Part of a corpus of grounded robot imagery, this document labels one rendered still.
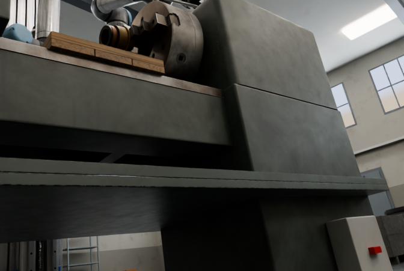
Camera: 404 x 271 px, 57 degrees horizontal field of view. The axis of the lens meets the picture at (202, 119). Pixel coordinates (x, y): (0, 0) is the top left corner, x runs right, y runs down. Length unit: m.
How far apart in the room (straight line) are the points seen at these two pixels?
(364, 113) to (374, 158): 1.31
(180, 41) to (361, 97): 10.57
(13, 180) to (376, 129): 10.91
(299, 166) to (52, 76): 0.76
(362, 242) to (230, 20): 0.79
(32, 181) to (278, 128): 0.78
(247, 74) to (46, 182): 0.75
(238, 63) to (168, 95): 0.29
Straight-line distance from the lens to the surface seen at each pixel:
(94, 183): 0.66
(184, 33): 1.20
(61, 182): 0.64
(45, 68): 0.88
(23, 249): 1.59
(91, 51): 0.93
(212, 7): 1.31
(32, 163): 0.63
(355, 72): 11.87
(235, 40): 1.24
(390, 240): 6.66
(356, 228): 1.22
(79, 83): 0.89
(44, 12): 1.43
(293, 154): 1.21
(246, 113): 1.11
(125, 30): 1.22
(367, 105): 11.48
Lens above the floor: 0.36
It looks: 22 degrees up
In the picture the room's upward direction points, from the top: 10 degrees counter-clockwise
